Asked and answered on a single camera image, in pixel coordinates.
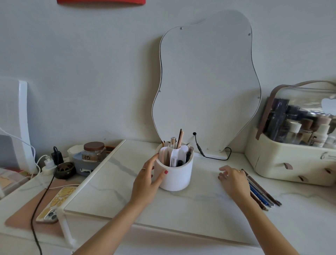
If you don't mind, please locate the white curved panel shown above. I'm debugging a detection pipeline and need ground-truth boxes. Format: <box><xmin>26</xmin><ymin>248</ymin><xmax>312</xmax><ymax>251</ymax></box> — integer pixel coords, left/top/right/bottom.
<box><xmin>0</xmin><ymin>77</ymin><xmax>35</xmax><ymax>175</ymax></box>

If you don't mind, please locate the white marble pattern board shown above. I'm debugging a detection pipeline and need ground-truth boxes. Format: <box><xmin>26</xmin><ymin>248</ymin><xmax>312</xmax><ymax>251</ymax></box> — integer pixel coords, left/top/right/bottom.
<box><xmin>64</xmin><ymin>139</ymin><xmax>259</xmax><ymax>246</ymax></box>

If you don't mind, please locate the white round brush holder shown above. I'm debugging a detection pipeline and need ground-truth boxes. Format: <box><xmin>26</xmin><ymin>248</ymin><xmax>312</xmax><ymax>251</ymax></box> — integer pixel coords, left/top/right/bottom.
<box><xmin>153</xmin><ymin>144</ymin><xmax>194</xmax><ymax>191</ymax></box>

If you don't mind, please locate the person's left hand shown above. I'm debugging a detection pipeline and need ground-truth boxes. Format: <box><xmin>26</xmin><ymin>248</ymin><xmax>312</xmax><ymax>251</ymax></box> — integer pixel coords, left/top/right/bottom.
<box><xmin>130</xmin><ymin>154</ymin><xmax>169</xmax><ymax>204</ymax></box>

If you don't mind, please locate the white board leg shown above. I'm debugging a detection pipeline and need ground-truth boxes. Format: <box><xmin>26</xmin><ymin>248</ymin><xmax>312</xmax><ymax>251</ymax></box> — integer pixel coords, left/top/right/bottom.
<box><xmin>56</xmin><ymin>208</ymin><xmax>77</xmax><ymax>249</ymax></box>

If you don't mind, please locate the person's right forearm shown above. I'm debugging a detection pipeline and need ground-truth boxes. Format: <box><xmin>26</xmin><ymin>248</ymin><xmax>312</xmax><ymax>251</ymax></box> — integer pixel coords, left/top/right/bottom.
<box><xmin>236</xmin><ymin>193</ymin><xmax>301</xmax><ymax>255</ymax></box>

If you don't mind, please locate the red wall decoration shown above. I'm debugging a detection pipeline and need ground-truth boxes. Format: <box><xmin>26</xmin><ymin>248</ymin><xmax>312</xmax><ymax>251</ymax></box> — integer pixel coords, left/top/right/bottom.
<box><xmin>57</xmin><ymin>0</ymin><xmax>146</xmax><ymax>6</ymax></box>

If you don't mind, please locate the pink desk mat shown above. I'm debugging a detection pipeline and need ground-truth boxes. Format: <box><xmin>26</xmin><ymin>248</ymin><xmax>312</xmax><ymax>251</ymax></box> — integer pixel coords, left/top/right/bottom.
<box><xmin>5</xmin><ymin>179</ymin><xmax>80</xmax><ymax>238</ymax></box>

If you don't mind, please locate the phone with yellow floral case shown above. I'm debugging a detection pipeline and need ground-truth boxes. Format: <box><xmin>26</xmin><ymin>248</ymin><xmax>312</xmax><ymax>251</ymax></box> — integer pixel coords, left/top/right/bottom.
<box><xmin>35</xmin><ymin>186</ymin><xmax>77</xmax><ymax>224</ymax></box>

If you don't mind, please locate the black mirror power cable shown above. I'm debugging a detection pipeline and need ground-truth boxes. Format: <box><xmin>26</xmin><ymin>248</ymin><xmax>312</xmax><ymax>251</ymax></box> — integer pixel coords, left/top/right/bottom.
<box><xmin>192</xmin><ymin>132</ymin><xmax>232</xmax><ymax>160</ymax></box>

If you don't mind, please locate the person's right hand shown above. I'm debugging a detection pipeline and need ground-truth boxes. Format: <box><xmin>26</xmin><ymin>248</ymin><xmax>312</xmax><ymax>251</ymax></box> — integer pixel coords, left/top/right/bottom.
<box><xmin>218</xmin><ymin>165</ymin><xmax>253</xmax><ymax>204</ymax></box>

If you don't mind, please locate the grey storage box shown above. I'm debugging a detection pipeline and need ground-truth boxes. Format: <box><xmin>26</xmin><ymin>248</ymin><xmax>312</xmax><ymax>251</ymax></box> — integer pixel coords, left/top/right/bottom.
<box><xmin>72</xmin><ymin>149</ymin><xmax>111</xmax><ymax>179</ymax></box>

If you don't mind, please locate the white charger plug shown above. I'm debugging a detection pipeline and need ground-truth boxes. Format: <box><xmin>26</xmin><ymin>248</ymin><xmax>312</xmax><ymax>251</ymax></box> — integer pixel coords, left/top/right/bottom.
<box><xmin>42</xmin><ymin>156</ymin><xmax>57</xmax><ymax>175</ymax></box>

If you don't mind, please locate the dark red eyeliner pencil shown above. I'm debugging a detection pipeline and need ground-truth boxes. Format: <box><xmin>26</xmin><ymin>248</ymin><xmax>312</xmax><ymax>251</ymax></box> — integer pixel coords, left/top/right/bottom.
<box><xmin>250</xmin><ymin>193</ymin><xmax>269</xmax><ymax>212</ymax></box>

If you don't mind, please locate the black charging cable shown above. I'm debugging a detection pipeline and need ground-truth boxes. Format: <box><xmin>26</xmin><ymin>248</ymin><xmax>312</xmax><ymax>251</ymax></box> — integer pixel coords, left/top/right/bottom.
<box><xmin>30</xmin><ymin>173</ymin><xmax>57</xmax><ymax>255</ymax></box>

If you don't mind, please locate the person's left forearm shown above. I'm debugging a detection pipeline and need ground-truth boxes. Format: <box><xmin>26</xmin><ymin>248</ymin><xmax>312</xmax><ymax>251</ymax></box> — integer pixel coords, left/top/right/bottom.
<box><xmin>70</xmin><ymin>196</ymin><xmax>152</xmax><ymax>255</ymax></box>

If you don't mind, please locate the cream cosmetic organizer box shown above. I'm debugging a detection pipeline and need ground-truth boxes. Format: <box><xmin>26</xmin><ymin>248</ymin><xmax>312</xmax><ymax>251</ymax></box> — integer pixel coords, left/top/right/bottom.
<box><xmin>245</xmin><ymin>81</ymin><xmax>336</xmax><ymax>187</ymax></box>

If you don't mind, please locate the wavy frameless mirror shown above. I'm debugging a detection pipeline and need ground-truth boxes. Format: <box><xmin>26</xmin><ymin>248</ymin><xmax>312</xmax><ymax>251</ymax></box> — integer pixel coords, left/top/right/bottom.
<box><xmin>152</xmin><ymin>10</ymin><xmax>262</xmax><ymax>153</ymax></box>

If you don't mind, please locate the long brown eyeliner pencil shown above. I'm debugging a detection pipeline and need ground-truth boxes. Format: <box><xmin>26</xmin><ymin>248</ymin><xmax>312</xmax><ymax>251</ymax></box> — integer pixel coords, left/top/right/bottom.
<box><xmin>241</xmin><ymin>169</ymin><xmax>282</xmax><ymax>206</ymax></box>

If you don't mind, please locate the row of cosmetic bottles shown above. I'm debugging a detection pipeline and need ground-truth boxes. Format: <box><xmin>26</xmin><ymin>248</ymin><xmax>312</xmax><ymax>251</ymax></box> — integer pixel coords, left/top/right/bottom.
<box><xmin>264</xmin><ymin>97</ymin><xmax>336</xmax><ymax>149</ymax></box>

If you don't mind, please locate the white charging cable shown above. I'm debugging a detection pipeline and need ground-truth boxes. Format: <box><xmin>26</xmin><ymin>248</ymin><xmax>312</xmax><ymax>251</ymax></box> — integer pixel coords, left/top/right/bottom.
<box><xmin>0</xmin><ymin>127</ymin><xmax>49</xmax><ymax>175</ymax></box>

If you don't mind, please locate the glass jar with brown lid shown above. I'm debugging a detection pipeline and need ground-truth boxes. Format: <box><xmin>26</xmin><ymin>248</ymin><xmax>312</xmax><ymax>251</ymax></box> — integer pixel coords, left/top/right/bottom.
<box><xmin>81</xmin><ymin>142</ymin><xmax>107</xmax><ymax>163</ymax></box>

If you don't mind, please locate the dark round bowl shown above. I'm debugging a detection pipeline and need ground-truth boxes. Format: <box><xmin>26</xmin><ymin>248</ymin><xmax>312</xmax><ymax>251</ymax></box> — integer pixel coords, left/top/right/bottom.
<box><xmin>54</xmin><ymin>162</ymin><xmax>77</xmax><ymax>181</ymax></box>

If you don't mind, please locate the blue eyeliner pencil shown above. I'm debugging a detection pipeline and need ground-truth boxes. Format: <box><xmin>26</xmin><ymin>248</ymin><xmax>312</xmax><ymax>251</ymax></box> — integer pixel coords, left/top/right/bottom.
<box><xmin>248</xmin><ymin>182</ymin><xmax>275</xmax><ymax>208</ymax></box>

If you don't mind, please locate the black charger plug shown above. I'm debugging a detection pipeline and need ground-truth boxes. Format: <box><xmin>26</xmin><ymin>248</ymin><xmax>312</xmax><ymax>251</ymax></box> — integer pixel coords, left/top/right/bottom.
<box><xmin>51</xmin><ymin>146</ymin><xmax>64</xmax><ymax>166</ymax></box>

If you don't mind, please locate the clear plastic storage box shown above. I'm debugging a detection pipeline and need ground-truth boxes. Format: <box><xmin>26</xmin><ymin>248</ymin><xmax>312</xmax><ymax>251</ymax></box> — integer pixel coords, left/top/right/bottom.
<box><xmin>0</xmin><ymin>168</ymin><xmax>32</xmax><ymax>200</ymax></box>

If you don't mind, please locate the white round container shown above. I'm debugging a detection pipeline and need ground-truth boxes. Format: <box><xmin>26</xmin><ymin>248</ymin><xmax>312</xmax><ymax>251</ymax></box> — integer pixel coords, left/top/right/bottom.
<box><xmin>67</xmin><ymin>144</ymin><xmax>86</xmax><ymax>157</ymax></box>

